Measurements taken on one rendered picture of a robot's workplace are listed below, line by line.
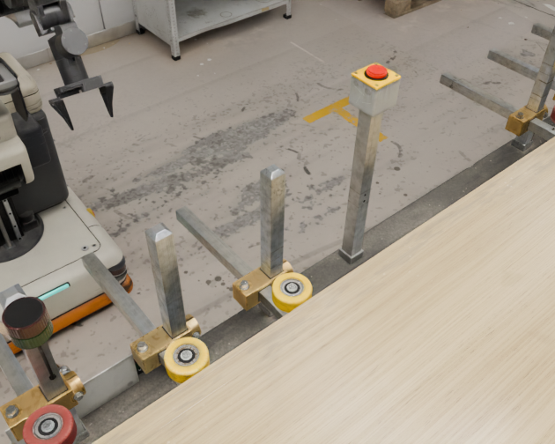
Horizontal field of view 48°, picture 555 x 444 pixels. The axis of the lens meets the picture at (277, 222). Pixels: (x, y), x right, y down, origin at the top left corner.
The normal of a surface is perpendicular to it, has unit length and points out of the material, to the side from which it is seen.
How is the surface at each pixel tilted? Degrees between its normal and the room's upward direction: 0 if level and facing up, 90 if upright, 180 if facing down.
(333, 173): 0
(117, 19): 90
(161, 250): 90
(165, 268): 90
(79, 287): 90
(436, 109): 0
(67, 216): 0
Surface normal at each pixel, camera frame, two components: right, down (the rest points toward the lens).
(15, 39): 0.64, 0.54
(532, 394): 0.01, -0.72
